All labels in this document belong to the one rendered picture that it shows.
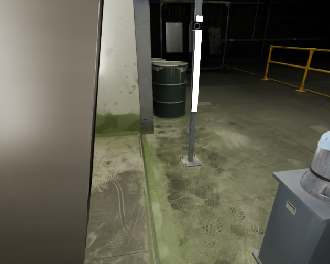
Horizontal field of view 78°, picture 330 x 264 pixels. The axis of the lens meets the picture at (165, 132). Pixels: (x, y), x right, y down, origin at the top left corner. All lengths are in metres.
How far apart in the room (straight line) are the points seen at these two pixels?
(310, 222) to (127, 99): 2.29
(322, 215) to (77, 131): 0.95
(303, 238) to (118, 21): 2.49
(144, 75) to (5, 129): 2.26
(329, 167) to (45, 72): 1.04
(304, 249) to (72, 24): 1.21
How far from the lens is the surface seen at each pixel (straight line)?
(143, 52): 2.67
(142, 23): 2.67
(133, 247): 1.54
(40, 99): 0.53
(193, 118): 2.08
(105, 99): 2.79
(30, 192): 0.66
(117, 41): 2.67
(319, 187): 1.12
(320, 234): 1.15
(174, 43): 7.57
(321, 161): 1.08
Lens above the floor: 1.28
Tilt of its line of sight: 25 degrees down
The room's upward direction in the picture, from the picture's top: 1 degrees counter-clockwise
